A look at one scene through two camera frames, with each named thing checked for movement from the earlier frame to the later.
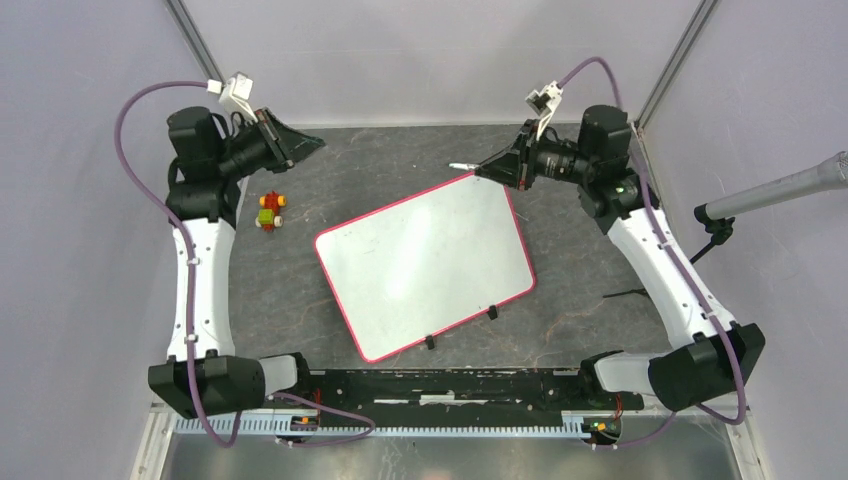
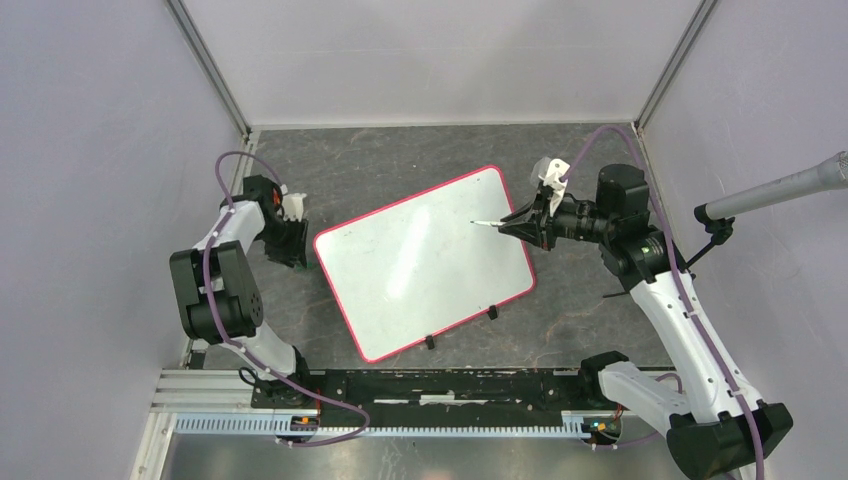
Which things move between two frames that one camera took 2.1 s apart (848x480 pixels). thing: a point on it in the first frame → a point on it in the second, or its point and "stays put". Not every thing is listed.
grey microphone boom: (830, 174) stays put
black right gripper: (517, 167) → (534, 223)
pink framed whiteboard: (421, 265) stays put
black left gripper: (285, 144) → (295, 251)
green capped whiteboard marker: (464, 166) → (489, 223)
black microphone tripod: (720, 230) stays put
